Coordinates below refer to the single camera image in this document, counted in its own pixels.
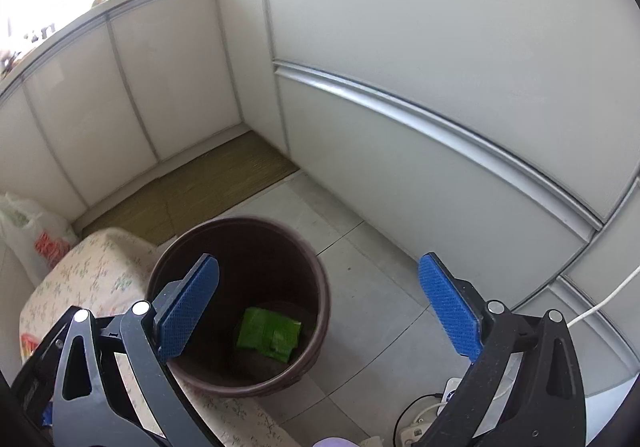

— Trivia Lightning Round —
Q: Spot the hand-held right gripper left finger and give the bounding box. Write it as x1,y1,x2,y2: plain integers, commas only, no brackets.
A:
52,253,221,447

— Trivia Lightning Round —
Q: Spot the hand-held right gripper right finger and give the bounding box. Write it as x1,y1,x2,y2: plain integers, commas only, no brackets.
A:
418,252,587,447

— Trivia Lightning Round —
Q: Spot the brown plastic bin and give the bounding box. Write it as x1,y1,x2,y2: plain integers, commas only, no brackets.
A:
145,216,331,398

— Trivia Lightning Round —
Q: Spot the red instant noodle cup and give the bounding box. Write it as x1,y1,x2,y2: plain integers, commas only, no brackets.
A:
20,333,42,364

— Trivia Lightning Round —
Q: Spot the green snack packet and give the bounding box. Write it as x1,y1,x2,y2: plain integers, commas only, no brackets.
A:
236,307,303,363

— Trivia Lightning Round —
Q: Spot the small woven floor mat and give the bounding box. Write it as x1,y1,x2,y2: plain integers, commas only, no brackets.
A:
80,176,175,248

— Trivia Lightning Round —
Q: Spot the white power strip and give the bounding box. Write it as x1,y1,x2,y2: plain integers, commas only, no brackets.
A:
400,414,442,447

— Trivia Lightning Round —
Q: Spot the large woven floor mat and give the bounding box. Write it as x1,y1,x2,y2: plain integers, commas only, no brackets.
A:
156,131,301,233

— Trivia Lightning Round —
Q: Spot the white plastic shopping bag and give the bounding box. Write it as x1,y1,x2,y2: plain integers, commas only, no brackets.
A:
0,192,80,288

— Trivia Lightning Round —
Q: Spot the white low cabinet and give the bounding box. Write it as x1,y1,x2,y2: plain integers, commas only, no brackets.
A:
0,0,247,222

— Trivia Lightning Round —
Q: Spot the white tall cabinet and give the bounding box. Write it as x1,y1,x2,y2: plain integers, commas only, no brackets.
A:
214,0,640,408

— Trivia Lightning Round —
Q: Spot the black cable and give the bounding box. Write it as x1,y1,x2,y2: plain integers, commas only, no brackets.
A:
394,392,449,439

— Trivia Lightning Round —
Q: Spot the white cable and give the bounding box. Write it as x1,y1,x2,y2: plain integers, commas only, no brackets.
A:
566,266,640,328

